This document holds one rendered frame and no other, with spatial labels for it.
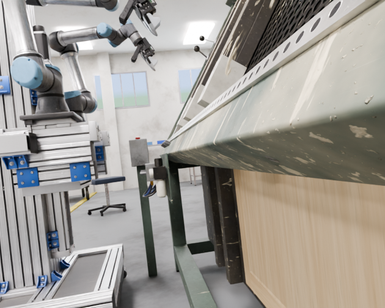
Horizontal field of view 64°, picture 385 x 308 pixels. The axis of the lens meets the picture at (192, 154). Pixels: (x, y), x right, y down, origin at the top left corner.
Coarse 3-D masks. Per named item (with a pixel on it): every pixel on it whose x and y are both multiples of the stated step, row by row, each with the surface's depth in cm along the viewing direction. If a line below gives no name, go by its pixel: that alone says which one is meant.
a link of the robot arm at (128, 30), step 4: (128, 20) 193; (120, 24) 195; (128, 24) 193; (132, 24) 194; (120, 28) 195; (124, 28) 194; (128, 28) 193; (132, 28) 193; (124, 32) 194; (128, 32) 194; (132, 32) 193; (128, 36) 195
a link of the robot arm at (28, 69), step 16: (16, 0) 129; (16, 16) 128; (16, 32) 128; (32, 32) 132; (16, 48) 128; (32, 48) 130; (16, 64) 125; (32, 64) 125; (16, 80) 126; (32, 80) 126; (48, 80) 134
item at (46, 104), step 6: (42, 96) 140; (48, 96) 140; (54, 96) 141; (60, 96) 143; (42, 102) 139; (48, 102) 139; (54, 102) 140; (60, 102) 142; (36, 108) 141; (42, 108) 138; (48, 108) 138; (54, 108) 139; (60, 108) 142; (66, 108) 144
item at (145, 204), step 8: (136, 168) 209; (144, 168) 210; (144, 176) 210; (144, 184) 209; (144, 200) 209; (144, 208) 209; (144, 216) 209; (144, 224) 209; (144, 232) 209; (152, 232) 210; (152, 240) 210; (152, 248) 210; (152, 256) 209; (152, 264) 209; (152, 272) 209
